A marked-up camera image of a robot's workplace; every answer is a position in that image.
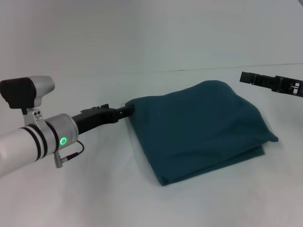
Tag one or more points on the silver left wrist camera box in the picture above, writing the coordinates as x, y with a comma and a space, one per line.
23, 91

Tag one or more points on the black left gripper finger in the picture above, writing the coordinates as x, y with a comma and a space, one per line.
124, 111
105, 105

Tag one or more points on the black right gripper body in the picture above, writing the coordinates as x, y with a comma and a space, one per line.
293, 86

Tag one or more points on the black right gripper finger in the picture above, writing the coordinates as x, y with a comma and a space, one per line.
262, 79

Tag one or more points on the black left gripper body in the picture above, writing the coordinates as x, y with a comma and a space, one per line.
94, 118

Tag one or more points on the blue-green t-shirt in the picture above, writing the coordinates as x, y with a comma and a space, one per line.
201, 132

